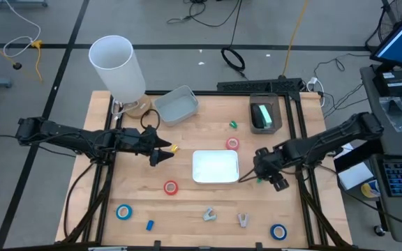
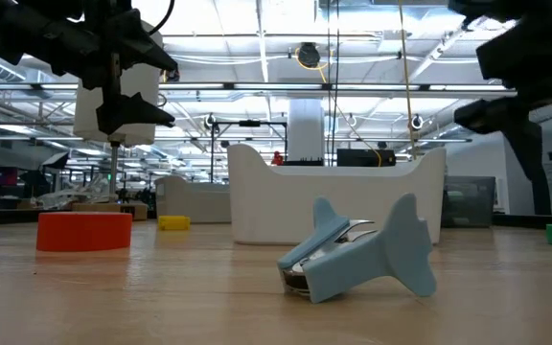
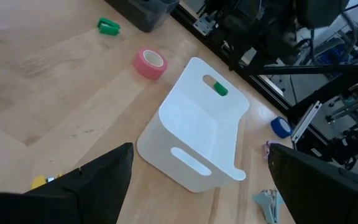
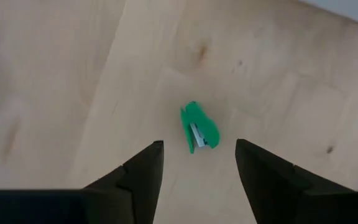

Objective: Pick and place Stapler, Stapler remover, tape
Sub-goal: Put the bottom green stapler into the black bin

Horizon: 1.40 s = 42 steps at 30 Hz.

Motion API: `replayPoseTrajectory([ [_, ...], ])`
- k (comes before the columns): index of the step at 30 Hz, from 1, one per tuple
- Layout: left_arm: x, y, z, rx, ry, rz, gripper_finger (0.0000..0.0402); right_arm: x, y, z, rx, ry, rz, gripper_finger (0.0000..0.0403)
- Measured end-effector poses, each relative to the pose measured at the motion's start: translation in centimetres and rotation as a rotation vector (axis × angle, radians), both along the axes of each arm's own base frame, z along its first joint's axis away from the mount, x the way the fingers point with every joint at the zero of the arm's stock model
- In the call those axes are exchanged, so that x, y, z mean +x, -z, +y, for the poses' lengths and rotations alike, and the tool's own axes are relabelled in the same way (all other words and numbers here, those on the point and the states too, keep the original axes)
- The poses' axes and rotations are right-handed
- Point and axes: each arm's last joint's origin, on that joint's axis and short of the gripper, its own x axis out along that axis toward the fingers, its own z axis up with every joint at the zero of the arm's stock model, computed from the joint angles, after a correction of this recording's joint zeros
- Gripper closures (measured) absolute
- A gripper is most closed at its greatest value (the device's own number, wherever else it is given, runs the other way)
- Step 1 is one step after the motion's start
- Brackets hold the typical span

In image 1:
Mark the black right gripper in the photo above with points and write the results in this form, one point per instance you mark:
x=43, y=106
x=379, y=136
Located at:
x=271, y=162

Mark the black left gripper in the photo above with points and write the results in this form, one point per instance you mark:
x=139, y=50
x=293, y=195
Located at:
x=136, y=141

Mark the yellow mini stapler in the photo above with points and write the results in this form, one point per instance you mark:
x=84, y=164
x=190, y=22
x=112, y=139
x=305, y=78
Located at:
x=175, y=149

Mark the red tape roll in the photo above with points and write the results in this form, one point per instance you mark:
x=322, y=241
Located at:
x=165, y=188

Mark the pink-red tape roll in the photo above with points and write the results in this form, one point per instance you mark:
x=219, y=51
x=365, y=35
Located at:
x=228, y=144

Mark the dark blue tape roll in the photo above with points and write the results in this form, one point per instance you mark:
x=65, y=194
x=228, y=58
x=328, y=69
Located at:
x=272, y=232

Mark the light blue tape roll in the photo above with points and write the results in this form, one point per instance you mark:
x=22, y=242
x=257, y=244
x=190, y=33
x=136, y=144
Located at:
x=118, y=212

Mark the blue mini stapler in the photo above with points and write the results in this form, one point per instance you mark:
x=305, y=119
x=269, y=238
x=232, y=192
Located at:
x=149, y=225

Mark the light blue staple remover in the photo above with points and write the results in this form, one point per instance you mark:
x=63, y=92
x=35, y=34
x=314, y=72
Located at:
x=209, y=215

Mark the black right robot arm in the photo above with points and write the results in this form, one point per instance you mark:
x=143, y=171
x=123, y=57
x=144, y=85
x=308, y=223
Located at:
x=326, y=137

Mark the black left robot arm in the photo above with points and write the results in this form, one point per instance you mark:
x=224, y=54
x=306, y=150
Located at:
x=65, y=137

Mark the mint green stapler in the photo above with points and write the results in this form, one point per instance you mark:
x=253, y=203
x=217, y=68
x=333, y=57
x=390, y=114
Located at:
x=265, y=116

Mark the black stapler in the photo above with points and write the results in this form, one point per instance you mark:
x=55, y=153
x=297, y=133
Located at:
x=256, y=115

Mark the light grey plastic bin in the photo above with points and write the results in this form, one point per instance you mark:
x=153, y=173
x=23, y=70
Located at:
x=176, y=106

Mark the white plastic bin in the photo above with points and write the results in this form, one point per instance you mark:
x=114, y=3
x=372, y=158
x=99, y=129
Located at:
x=215, y=167

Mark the dark translucent plastic bin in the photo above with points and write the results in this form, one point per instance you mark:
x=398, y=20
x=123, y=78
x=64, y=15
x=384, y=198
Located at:
x=277, y=104

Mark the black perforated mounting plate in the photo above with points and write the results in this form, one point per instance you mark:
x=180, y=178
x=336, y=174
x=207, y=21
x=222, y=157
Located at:
x=257, y=85

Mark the white cardboard box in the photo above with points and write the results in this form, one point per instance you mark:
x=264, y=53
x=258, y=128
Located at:
x=354, y=174

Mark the white power adapter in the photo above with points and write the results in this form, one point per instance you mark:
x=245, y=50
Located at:
x=312, y=83

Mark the black caster wheel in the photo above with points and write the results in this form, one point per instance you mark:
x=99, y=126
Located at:
x=379, y=230

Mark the grey equipment cart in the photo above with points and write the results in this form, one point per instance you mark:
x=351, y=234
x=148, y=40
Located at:
x=400, y=146

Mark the clear plastic bag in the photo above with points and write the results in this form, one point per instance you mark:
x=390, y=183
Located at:
x=396, y=113

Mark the black mini computer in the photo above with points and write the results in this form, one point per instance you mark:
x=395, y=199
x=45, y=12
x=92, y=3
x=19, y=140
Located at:
x=393, y=83

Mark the black floor fan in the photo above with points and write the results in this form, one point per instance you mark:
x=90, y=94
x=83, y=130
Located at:
x=389, y=24

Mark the black aluminium table frame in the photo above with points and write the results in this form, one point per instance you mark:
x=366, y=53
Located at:
x=215, y=93

